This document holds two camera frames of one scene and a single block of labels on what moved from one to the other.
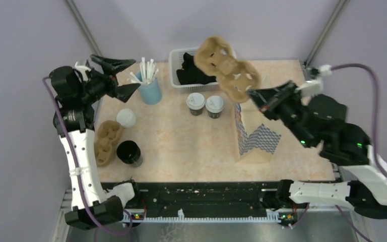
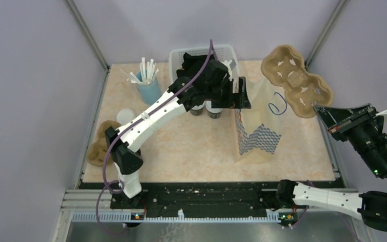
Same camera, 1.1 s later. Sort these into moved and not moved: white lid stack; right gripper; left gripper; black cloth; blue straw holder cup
Moved: left gripper; right gripper
Not moved: black cloth; white lid stack; blue straw holder cup
